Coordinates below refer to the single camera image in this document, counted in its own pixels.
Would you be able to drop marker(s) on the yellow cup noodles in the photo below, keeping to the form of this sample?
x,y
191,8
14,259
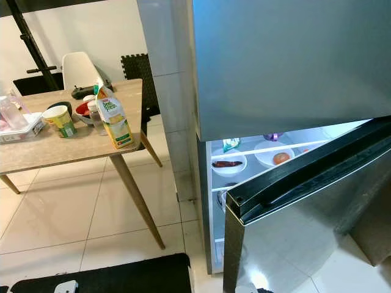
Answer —
x,y
60,122

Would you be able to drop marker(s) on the steel fridge body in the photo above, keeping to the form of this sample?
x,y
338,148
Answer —
x,y
204,213

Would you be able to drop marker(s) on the steel fridge lower door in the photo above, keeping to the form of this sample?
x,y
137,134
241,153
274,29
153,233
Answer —
x,y
293,244

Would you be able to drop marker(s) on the clear plastic container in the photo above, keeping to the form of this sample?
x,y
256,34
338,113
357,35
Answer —
x,y
21,133

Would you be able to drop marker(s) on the clear plastic pitcher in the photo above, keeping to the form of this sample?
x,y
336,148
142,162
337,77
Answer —
x,y
12,113

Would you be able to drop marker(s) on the black bowl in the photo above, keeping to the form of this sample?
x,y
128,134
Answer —
x,y
58,105

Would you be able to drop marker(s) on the wooden table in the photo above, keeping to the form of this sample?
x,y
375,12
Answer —
x,y
73,155

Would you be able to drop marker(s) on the clear glass jar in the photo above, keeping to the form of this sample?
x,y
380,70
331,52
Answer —
x,y
96,119

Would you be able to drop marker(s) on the black controller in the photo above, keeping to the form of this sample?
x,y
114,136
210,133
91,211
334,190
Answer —
x,y
85,91

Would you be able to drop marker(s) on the black equipment stand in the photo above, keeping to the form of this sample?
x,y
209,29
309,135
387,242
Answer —
x,y
33,43

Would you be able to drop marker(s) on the white chair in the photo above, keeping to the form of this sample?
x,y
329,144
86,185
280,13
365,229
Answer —
x,y
80,70

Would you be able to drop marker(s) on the yellow green juice carton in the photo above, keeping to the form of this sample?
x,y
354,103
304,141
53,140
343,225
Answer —
x,y
115,122

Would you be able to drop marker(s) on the black foam puzzle mat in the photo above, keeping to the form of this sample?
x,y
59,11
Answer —
x,y
140,76

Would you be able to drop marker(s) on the dark red sausage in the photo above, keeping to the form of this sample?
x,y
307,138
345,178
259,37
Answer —
x,y
227,163

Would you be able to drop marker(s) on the white bowl with sausage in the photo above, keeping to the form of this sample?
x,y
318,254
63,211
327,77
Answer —
x,y
229,171

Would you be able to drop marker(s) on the green packet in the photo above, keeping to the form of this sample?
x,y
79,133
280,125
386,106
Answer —
x,y
231,144

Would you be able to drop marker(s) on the white bowl with orange fruit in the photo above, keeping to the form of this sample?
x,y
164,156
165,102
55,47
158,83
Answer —
x,y
264,155

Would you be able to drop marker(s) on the purple packet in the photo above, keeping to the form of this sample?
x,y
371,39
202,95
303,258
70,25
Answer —
x,y
273,137

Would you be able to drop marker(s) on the orange fruit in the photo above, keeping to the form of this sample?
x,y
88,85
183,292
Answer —
x,y
281,158

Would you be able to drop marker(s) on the steel freezer door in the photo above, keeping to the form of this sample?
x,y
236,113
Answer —
x,y
281,61

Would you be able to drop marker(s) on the small red tomato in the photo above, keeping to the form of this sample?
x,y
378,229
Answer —
x,y
303,149

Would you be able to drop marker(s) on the beige kitchen cabinet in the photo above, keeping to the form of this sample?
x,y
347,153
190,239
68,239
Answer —
x,y
372,232

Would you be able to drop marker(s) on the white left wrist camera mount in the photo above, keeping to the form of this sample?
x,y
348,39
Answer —
x,y
66,287

